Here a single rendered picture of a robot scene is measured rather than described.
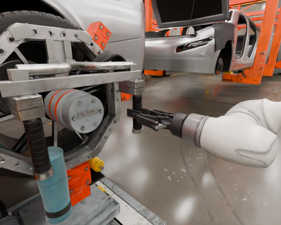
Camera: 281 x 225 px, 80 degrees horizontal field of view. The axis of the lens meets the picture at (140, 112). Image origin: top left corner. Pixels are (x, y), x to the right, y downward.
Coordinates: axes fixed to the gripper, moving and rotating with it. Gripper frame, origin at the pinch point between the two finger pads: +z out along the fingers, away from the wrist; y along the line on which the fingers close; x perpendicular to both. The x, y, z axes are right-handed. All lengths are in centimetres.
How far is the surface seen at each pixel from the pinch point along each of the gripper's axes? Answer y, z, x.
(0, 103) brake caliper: -31, 67, -2
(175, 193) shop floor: 53, 10, -83
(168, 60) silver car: 214, 128, 15
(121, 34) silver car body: 46, 59, 35
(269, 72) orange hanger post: 537, 14, -22
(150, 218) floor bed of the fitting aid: 18, 6, -75
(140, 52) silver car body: 67, 60, 24
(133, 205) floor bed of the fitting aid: 18, 22, -75
